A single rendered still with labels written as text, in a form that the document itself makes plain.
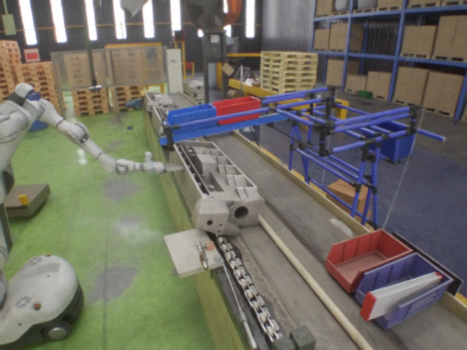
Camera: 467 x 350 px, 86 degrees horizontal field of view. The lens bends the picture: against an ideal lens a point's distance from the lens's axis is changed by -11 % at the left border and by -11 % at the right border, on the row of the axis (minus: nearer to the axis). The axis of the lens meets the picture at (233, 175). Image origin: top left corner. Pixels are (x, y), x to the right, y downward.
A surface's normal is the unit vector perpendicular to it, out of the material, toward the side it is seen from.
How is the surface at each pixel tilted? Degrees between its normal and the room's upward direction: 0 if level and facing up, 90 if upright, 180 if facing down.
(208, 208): 39
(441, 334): 0
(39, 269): 73
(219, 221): 90
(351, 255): 88
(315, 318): 0
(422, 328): 0
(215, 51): 90
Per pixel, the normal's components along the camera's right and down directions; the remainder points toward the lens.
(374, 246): 0.35, 0.36
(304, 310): 0.00, -0.91
